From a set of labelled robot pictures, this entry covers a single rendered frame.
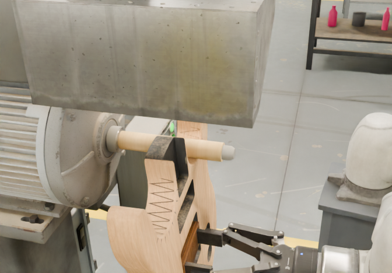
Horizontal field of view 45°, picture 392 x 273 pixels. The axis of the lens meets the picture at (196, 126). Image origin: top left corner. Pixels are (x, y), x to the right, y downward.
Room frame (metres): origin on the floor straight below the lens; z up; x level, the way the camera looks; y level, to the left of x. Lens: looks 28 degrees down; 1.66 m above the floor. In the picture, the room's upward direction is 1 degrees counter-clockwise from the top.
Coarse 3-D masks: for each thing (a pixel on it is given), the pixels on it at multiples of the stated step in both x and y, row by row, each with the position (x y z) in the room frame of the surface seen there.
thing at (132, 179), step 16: (128, 128) 1.00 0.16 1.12; (144, 128) 1.00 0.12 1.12; (160, 128) 1.00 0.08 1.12; (128, 160) 0.93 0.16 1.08; (144, 160) 0.92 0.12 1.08; (128, 176) 0.93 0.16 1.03; (144, 176) 0.92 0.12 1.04; (128, 192) 0.93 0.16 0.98; (144, 192) 0.92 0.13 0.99; (144, 208) 0.92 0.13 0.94
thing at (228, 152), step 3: (222, 147) 0.67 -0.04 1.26; (225, 147) 0.67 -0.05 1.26; (228, 147) 0.67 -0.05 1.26; (231, 147) 0.67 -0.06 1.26; (222, 150) 0.66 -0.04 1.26; (225, 150) 0.66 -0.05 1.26; (228, 150) 0.66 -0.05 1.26; (231, 150) 0.66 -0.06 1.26; (234, 150) 0.67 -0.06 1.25; (222, 153) 0.66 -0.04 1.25; (225, 153) 0.66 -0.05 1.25; (228, 153) 0.66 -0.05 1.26; (231, 153) 0.66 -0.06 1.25; (234, 153) 0.67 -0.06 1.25; (222, 156) 0.66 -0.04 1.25; (225, 156) 0.66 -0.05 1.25; (228, 156) 0.66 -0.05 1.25; (231, 156) 0.66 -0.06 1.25; (222, 159) 0.67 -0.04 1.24; (225, 159) 0.66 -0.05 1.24; (228, 159) 0.66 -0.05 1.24; (231, 159) 0.66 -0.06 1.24
